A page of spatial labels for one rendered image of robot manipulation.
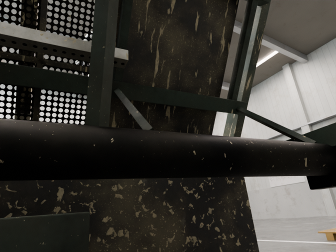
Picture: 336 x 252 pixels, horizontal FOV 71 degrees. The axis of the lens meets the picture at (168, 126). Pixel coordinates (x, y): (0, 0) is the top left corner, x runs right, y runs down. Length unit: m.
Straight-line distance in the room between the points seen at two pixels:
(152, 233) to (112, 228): 0.17
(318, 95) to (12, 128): 10.96
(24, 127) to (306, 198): 10.89
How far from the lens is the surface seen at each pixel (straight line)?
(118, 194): 1.06
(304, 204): 11.21
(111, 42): 0.66
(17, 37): 0.79
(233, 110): 1.45
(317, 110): 11.06
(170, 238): 1.14
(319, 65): 11.51
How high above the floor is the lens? 0.50
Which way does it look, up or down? 21 degrees up
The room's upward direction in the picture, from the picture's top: 5 degrees counter-clockwise
